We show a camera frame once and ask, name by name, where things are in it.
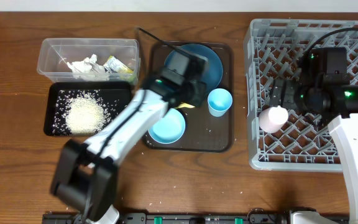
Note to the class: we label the light blue bowl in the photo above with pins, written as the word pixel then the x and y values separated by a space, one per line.
pixel 169 129

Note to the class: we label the clear plastic bin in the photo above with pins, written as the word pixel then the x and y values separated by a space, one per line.
pixel 56 52

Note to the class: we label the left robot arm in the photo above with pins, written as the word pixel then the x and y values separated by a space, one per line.
pixel 86 175

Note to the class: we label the grey dishwasher rack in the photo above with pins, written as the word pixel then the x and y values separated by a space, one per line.
pixel 272 48

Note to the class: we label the pile of rice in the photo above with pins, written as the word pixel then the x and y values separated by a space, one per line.
pixel 86 112

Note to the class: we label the yellow plastic spoon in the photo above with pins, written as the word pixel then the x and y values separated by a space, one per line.
pixel 184 105

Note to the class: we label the dark brown serving tray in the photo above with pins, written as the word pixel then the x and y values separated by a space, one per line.
pixel 204 132

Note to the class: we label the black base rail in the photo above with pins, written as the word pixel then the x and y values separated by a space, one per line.
pixel 141 218

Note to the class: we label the white tissue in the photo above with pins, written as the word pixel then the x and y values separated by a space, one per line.
pixel 88 65

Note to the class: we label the light blue cup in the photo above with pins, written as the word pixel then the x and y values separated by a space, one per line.
pixel 219 101

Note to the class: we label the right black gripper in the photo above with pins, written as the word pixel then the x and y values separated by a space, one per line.
pixel 288 101

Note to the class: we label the pink cup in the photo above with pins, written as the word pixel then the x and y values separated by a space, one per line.
pixel 272 119

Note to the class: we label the dark blue plate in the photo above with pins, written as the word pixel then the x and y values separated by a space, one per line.
pixel 213 72

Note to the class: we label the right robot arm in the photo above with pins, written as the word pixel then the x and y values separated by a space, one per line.
pixel 324 88

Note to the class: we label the black waste tray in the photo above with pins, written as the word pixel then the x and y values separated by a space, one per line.
pixel 52 95

